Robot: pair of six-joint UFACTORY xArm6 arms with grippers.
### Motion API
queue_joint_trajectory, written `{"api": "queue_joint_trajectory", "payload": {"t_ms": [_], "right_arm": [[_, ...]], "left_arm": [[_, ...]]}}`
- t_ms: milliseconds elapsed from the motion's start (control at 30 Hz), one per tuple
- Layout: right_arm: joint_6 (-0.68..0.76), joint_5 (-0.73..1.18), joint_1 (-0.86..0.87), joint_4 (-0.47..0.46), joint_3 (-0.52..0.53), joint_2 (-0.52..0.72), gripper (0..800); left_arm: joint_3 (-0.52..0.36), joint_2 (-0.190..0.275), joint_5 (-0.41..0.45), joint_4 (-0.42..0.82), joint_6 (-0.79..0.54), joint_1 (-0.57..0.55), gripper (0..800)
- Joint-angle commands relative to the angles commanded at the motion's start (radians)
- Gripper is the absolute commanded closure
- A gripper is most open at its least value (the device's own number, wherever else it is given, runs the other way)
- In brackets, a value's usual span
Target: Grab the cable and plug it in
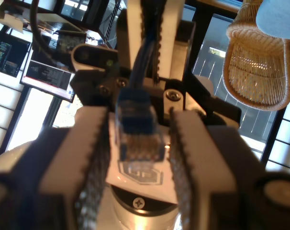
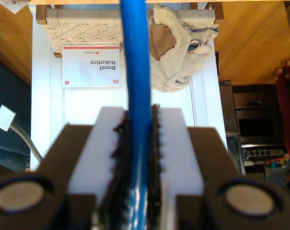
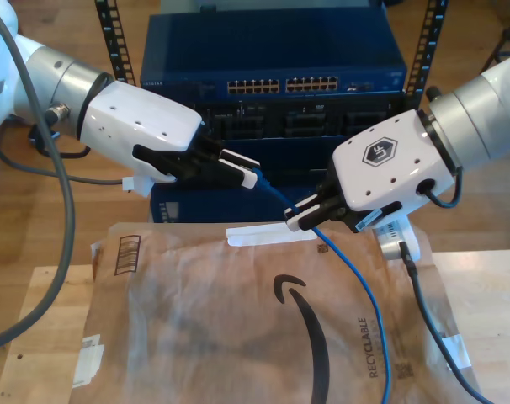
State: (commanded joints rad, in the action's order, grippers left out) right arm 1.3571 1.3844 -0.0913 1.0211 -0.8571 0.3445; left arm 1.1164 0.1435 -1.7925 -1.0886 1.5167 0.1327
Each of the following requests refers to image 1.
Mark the dark computer monitor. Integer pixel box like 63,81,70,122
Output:
0,28,32,79
20,59,77,104

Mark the black coiled cable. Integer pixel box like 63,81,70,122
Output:
103,0,123,43

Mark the gripper camera bar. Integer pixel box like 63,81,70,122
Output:
71,44,120,72

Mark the black camera cable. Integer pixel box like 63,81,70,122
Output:
29,0,75,69

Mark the blue network cable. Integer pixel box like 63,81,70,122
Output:
115,0,167,165

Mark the grey cushion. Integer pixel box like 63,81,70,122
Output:
256,0,290,39

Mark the black laptop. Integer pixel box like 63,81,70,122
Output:
54,28,88,53

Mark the rattan chair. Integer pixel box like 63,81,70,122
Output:
223,0,290,112

